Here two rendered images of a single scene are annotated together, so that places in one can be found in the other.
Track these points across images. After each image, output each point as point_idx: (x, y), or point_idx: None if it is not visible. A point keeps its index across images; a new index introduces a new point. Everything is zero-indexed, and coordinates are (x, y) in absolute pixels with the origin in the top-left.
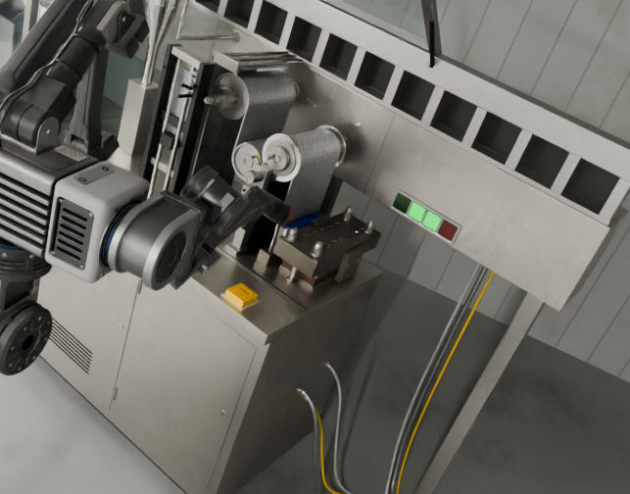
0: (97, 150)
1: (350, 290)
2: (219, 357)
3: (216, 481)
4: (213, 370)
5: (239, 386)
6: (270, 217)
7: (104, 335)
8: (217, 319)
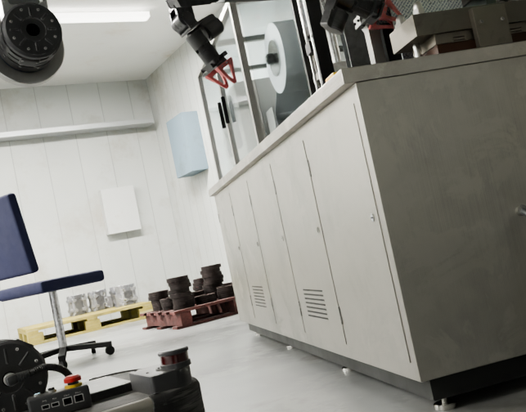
0: (188, 15)
1: (496, 45)
2: (348, 156)
3: (405, 322)
4: (352, 178)
5: (365, 166)
6: (368, 16)
7: (318, 257)
8: (334, 118)
